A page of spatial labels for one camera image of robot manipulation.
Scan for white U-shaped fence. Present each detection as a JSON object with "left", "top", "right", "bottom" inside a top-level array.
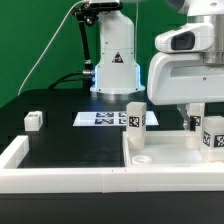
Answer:
[{"left": 0, "top": 135, "right": 224, "bottom": 194}]

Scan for white cable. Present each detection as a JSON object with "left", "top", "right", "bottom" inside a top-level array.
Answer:
[{"left": 17, "top": 0, "right": 88, "bottom": 97}]

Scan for white marker sheet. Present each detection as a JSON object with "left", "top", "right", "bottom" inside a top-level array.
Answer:
[{"left": 72, "top": 111, "right": 160, "bottom": 127}]

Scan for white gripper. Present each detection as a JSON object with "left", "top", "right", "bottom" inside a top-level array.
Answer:
[{"left": 147, "top": 22, "right": 224, "bottom": 131}]

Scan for black cables at base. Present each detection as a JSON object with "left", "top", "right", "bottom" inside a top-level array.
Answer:
[{"left": 48, "top": 69, "right": 96, "bottom": 90}]

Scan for white square tabletop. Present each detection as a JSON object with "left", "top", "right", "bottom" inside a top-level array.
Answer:
[{"left": 123, "top": 131, "right": 224, "bottom": 167}]

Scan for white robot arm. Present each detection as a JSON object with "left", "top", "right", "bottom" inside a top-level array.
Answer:
[{"left": 90, "top": 0, "right": 224, "bottom": 127}]

